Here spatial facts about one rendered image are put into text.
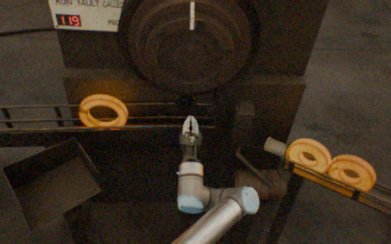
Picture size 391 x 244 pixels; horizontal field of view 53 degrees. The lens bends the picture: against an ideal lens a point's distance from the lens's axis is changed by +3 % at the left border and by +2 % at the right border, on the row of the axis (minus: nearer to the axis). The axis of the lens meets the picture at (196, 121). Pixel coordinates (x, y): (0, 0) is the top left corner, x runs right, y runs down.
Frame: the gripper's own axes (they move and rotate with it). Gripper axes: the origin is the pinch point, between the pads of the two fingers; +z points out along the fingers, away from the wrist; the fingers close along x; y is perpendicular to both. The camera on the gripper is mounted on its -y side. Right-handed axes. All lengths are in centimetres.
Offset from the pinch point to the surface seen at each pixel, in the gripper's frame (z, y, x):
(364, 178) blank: -26, 8, -61
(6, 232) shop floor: -31, -69, 88
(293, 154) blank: -13.6, -1.4, -40.6
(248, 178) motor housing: -18.4, -17.3, -25.5
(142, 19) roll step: 11.4, 44.1, 16.7
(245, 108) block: 3.8, 4.0, -21.7
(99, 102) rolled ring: 3.8, 5.5, 35.3
